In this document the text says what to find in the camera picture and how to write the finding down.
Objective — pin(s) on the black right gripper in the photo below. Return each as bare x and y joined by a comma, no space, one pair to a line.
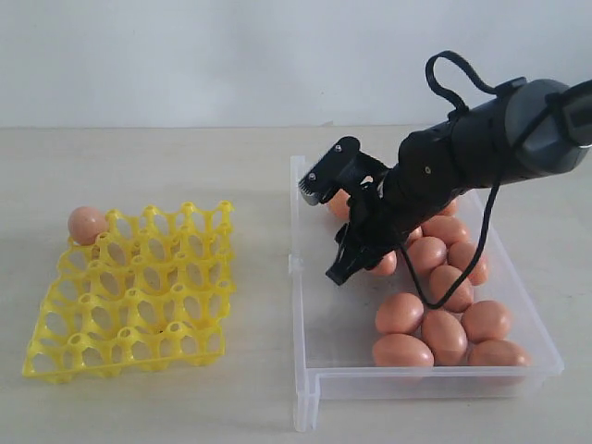
382,215

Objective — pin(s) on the yellow plastic egg tray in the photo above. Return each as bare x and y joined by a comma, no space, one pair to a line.
151,291

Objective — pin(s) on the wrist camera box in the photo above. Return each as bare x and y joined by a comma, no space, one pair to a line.
328,176

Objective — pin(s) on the clear plastic bin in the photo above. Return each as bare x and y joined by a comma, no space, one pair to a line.
334,326

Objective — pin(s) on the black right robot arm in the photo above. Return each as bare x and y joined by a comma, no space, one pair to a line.
542,128

